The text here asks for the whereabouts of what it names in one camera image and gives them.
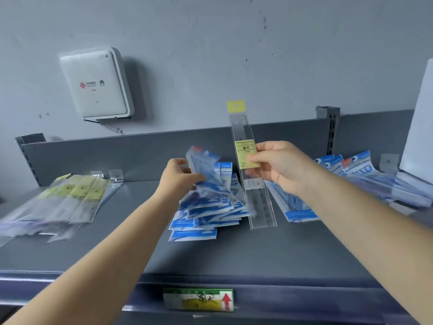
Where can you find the person's right forearm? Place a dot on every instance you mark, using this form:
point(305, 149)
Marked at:
point(372, 233)

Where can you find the pile of clear rulers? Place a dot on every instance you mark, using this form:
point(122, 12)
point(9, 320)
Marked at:
point(67, 199)

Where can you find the grey slotted shelf post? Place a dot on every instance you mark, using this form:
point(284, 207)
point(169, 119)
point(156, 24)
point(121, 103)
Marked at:
point(333, 131)
point(28, 159)

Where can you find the pile of blue set-square packets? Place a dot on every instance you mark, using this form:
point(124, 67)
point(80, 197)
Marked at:
point(209, 213)

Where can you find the person's left forearm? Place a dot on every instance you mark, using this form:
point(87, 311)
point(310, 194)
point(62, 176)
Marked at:
point(94, 274)

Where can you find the person's right hand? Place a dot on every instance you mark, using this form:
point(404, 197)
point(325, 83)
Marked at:
point(291, 169)

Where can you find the person's left hand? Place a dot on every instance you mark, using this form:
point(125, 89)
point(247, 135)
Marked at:
point(176, 184)

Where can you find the white wall router box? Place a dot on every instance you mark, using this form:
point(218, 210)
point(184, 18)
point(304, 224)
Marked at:
point(94, 101)

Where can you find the white tiered pen display stand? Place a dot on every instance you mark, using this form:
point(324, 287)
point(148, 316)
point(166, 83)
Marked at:
point(419, 131)

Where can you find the green yellow shelf price label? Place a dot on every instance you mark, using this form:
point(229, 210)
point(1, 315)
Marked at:
point(196, 301)

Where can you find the clear straight ruler packet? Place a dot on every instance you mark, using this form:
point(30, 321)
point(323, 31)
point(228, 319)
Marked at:
point(242, 131)

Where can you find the pile of mixed packaged rulers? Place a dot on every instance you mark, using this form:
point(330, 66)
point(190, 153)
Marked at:
point(365, 175)

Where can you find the grey shelf back panel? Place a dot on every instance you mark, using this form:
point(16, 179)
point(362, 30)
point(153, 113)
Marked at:
point(135, 155)

